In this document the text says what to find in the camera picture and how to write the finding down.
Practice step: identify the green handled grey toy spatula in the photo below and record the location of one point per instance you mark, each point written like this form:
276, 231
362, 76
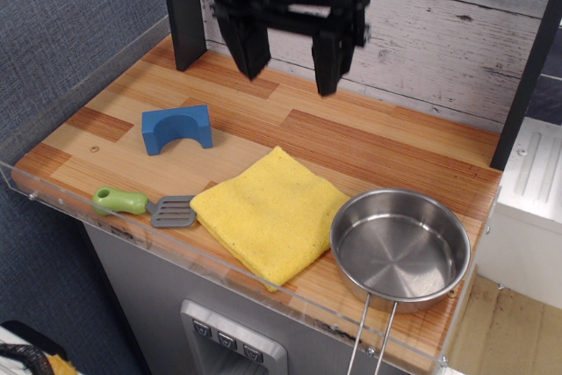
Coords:
167, 212

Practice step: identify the clear acrylic edge guard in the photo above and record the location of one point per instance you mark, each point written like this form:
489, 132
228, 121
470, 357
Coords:
108, 299

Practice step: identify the yellow black object bottom corner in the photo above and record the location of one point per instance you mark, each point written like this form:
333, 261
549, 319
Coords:
25, 350

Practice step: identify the black right upright post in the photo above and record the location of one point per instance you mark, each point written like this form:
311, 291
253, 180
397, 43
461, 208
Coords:
546, 34

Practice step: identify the black upright post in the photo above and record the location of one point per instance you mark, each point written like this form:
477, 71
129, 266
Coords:
187, 31
546, 34

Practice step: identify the silver button control panel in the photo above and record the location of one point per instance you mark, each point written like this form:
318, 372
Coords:
222, 346

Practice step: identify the grey toy cabinet front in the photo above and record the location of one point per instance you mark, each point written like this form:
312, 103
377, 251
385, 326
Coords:
175, 296

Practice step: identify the black left upright post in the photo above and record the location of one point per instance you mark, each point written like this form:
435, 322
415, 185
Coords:
187, 31

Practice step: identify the silver pot with wire handle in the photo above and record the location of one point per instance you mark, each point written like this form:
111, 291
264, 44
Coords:
399, 251

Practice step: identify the blue arch wooden block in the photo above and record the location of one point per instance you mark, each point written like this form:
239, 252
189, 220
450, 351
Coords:
159, 128

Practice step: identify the white ridged appliance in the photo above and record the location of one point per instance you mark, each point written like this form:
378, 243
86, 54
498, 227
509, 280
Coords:
521, 246

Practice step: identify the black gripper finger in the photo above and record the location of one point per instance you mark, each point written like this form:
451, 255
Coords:
247, 40
332, 55

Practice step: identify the yellow cloth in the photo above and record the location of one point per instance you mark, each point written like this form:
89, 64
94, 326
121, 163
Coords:
274, 217

